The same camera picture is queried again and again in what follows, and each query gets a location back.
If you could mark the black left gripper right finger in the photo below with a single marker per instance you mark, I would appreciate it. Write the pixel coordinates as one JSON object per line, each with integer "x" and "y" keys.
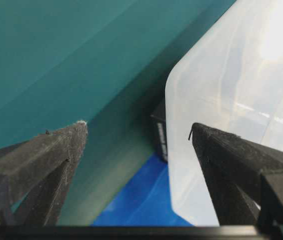
{"x": 244, "y": 179}

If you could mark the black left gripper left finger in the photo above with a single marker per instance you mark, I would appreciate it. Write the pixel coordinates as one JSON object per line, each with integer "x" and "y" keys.
{"x": 35, "y": 175}

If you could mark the translucent plastic tool box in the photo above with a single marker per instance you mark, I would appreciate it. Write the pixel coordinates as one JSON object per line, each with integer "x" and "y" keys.
{"x": 232, "y": 80}

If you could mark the blue table mat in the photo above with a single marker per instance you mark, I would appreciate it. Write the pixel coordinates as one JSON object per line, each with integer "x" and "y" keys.
{"x": 144, "y": 201}

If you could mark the teal curtain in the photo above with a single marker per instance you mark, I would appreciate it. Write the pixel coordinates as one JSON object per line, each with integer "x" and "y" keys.
{"x": 104, "y": 62}

